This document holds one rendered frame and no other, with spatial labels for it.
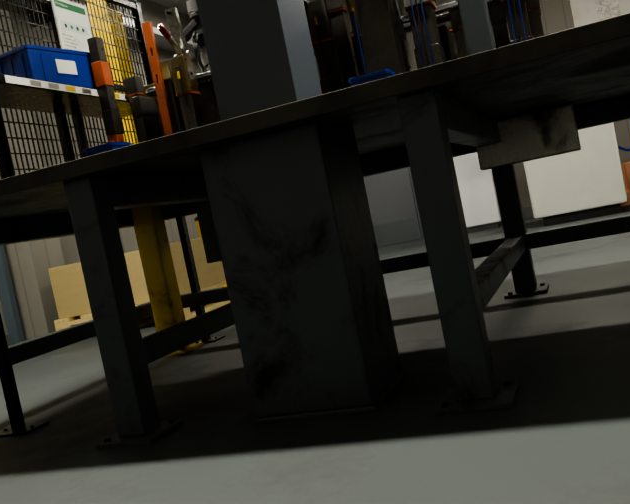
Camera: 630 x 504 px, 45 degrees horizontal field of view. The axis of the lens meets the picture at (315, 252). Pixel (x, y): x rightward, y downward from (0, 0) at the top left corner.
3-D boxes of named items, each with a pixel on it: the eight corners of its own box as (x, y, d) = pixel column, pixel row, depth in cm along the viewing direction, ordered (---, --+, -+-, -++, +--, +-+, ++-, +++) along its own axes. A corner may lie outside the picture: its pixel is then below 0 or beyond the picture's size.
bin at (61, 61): (104, 90, 263) (96, 53, 263) (34, 85, 237) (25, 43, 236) (70, 102, 271) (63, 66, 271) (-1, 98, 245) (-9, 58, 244)
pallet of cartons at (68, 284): (159, 307, 609) (146, 249, 607) (270, 288, 575) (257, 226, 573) (41, 347, 477) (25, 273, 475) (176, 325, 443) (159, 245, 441)
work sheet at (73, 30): (103, 83, 302) (86, 6, 301) (67, 76, 281) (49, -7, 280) (98, 84, 303) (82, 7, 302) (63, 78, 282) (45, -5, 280)
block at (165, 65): (194, 167, 258) (172, 61, 256) (189, 167, 255) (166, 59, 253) (185, 170, 259) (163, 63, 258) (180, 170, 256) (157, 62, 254)
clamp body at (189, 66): (216, 163, 253) (194, 57, 251) (202, 163, 243) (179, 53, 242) (199, 167, 255) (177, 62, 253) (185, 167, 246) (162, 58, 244)
